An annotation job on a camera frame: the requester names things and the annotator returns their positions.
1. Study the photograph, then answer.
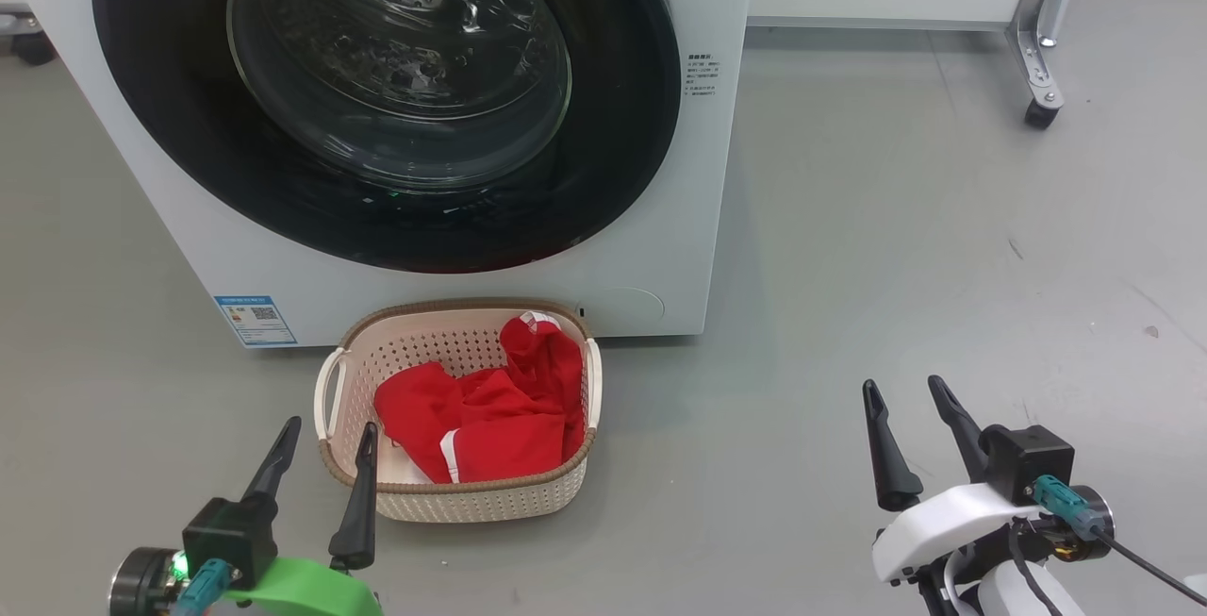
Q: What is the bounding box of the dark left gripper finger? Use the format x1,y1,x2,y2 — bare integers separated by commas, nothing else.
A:
327,422,381,573
240,415,304,504

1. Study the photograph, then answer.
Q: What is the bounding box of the red garment with white trim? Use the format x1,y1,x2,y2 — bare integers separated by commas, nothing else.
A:
372,310,587,486

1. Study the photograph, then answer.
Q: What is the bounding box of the white front-load washing machine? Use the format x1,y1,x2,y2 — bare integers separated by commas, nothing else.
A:
0,0,759,349

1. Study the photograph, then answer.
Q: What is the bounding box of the black caster wheel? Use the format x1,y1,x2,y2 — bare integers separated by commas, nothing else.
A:
0,8,57,68

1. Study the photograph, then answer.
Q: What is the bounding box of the cream perforated basket brown rim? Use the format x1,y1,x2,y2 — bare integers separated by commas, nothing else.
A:
313,297,604,525

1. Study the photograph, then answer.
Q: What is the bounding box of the metal partition leg with caster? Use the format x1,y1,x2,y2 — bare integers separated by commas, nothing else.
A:
1005,0,1091,131

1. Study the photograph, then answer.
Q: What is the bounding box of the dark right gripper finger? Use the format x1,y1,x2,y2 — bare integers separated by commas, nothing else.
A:
861,378,925,514
927,374,992,485

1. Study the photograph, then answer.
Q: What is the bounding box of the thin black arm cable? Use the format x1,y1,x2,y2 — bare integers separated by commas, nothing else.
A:
1006,516,1067,616

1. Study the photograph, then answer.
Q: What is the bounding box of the black cable teal connector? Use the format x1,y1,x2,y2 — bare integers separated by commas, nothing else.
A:
1032,474,1207,610
174,558,233,616

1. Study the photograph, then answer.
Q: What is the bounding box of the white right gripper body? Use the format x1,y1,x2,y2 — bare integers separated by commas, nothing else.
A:
870,481,1116,590

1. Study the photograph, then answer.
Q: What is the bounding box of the black text notice sticker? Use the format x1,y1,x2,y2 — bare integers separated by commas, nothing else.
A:
686,51,720,99

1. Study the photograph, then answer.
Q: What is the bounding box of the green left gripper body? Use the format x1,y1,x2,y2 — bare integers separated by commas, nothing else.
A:
107,547,384,616

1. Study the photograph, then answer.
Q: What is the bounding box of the blue energy label sticker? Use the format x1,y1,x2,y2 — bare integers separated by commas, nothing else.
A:
212,293,299,348

